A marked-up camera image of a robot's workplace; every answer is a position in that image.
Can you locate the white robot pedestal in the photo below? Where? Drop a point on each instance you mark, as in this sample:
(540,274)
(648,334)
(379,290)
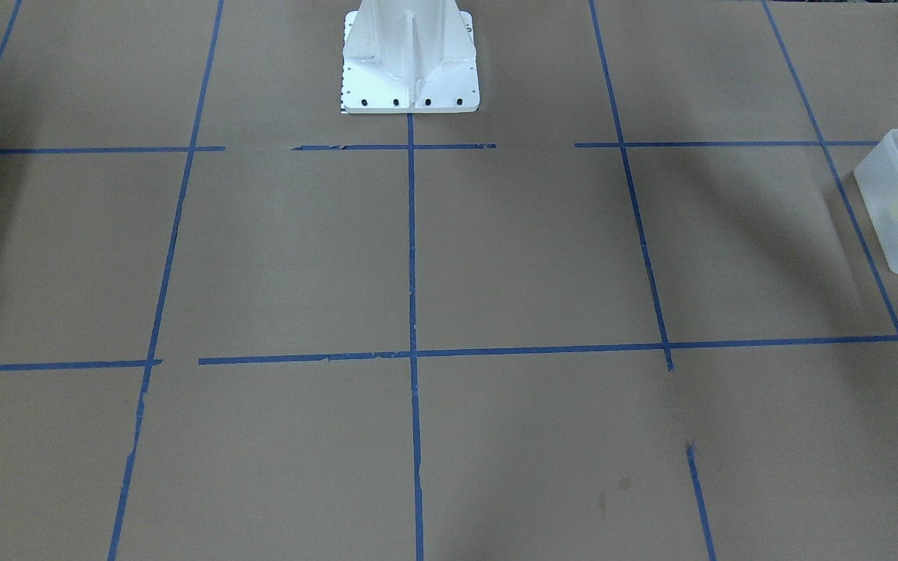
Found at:
(409,57)

